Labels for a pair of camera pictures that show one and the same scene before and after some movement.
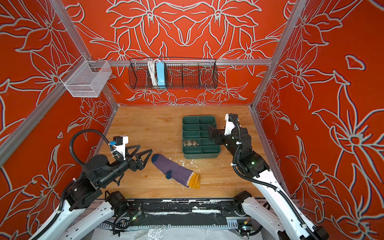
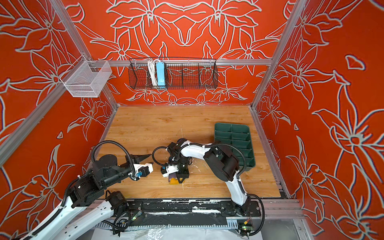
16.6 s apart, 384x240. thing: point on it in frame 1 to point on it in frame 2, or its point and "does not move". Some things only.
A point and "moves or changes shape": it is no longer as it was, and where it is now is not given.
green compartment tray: x=195 y=128 moves or changes shape
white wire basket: x=86 y=78 does not move
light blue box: x=160 y=74 does not move
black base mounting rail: x=215 y=208 does not move
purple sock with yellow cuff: x=179 y=174 moves or changes shape
